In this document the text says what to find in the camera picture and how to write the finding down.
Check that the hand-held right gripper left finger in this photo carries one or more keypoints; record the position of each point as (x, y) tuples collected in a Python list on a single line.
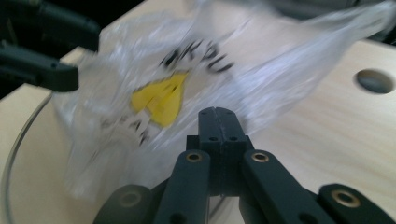
[(208, 137)]

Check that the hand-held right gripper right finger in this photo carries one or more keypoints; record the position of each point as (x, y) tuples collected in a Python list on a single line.
[(232, 140)]

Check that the clear smiley face plastic bag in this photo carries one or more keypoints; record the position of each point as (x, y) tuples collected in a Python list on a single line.
[(162, 99)]

